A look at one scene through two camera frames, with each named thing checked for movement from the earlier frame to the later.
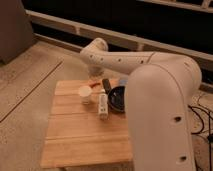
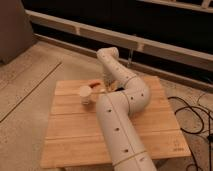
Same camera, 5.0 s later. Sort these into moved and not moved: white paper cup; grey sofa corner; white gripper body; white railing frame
Moved: white gripper body
Not moved: white railing frame; grey sofa corner; white paper cup
